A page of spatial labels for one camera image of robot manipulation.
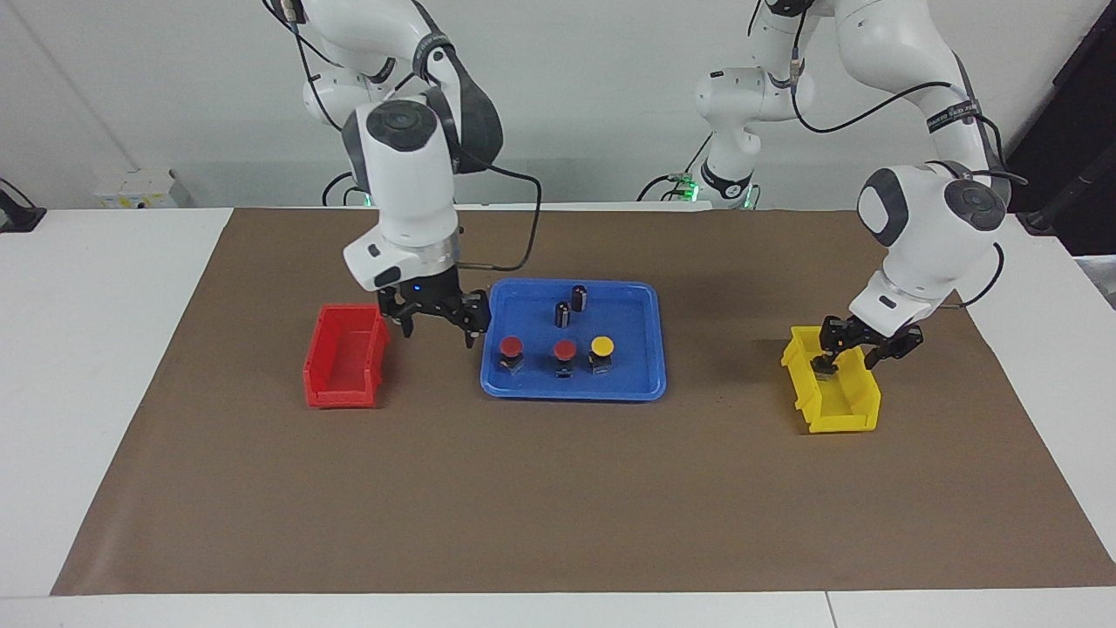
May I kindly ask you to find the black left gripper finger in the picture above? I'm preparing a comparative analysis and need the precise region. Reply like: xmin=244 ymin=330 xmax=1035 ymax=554
xmin=861 ymin=326 xmax=926 ymax=370
xmin=814 ymin=317 xmax=845 ymax=377

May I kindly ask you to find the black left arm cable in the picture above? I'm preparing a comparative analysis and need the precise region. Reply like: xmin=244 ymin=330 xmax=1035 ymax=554
xmin=747 ymin=0 xmax=1031 ymax=309

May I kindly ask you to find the yellow plastic bin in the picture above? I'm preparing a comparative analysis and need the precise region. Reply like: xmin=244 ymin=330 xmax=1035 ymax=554
xmin=780 ymin=325 xmax=881 ymax=434

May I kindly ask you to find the black clamp mount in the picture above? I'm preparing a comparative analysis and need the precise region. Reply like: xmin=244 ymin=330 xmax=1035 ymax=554
xmin=0 ymin=179 xmax=47 ymax=234

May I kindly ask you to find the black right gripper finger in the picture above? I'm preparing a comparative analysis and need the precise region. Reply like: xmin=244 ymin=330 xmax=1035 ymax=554
xmin=378 ymin=291 xmax=418 ymax=340
xmin=439 ymin=290 xmax=492 ymax=351

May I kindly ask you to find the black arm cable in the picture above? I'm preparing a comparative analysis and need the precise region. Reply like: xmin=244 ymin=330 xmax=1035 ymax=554
xmin=747 ymin=0 xmax=1031 ymax=309
xmin=266 ymin=0 xmax=544 ymax=273

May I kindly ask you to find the white box with yellow labels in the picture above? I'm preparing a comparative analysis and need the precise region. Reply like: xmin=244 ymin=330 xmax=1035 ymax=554
xmin=94 ymin=169 xmax=180 ymax=210

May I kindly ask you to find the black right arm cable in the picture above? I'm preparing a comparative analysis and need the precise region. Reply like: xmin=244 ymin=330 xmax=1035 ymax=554
xmin=266 ymin=0 xmax=544 ymax=273

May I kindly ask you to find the red plastic bin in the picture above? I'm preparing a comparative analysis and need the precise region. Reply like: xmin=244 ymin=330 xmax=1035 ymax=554
xmin=303 ymin=304 xmax=390 ymax=409

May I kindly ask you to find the brown paper mat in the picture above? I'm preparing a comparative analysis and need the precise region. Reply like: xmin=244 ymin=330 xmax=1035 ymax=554
xmin=51 ymin=208 xmax=1116 ymax=597

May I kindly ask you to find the blue plastic tray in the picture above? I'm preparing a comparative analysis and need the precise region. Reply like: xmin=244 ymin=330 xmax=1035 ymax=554
xmin=480 ymin=278 xmax=668 ymax=402

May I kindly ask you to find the black base cable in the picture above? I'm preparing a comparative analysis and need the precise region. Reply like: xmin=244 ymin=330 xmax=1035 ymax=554
xmin=636 ymin=133 xmax=714 ymax=203
xmin=322 ymin=169 xmax=371 ymax=208

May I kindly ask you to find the black stand equipment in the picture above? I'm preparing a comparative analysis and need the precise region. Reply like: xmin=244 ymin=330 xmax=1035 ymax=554
xmin=1003 ymin=0 xmax=1116 ymax=258

